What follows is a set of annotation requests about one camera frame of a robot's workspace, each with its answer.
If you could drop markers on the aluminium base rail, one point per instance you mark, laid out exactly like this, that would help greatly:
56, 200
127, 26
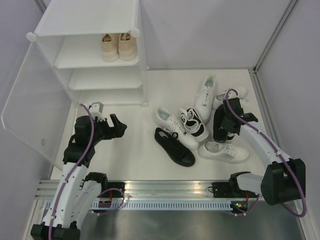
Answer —
154, 190

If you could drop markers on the aluminium corner frame post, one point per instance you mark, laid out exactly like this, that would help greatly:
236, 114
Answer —
276, 32

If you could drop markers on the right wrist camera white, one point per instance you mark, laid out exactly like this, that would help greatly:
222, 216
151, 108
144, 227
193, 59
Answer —
244, 101

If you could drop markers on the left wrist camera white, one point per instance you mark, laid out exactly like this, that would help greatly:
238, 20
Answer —
96, 111

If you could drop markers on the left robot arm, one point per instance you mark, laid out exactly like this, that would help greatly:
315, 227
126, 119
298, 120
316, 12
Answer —
64, 219

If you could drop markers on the white sneaker near cabinet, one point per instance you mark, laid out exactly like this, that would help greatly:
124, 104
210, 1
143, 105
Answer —
170, 123

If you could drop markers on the white slotted cable duct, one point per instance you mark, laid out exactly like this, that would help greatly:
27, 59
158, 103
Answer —
176, 205

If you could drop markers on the white sneaker rear middle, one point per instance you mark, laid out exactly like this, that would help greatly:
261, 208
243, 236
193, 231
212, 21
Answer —
205, 97

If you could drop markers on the white sneaker rear right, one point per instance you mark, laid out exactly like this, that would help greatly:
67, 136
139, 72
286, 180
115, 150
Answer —
240, 92

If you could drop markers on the black canvas sneaker front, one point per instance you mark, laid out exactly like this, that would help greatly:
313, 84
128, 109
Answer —
178, 153

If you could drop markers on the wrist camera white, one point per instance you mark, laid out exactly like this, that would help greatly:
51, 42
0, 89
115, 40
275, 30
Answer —
244, 101
96, 111

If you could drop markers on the beige lace sneaker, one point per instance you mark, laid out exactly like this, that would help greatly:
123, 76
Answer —
127, 47
109, 47

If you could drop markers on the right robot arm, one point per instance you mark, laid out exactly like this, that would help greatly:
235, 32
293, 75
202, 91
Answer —
284, 178

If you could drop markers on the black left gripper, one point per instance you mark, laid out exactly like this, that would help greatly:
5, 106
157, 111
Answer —
110, 128

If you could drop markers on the white sneaker front right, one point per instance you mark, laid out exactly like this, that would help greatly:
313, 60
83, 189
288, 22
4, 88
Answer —
223, 152

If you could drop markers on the white plastic shoe cabinet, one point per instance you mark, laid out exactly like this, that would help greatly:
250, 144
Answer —
69, 37

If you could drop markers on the black white patterned sneaker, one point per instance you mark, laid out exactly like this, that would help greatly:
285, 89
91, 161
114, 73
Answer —
194, 124

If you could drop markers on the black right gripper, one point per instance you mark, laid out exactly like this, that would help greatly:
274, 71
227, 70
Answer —
230, 124

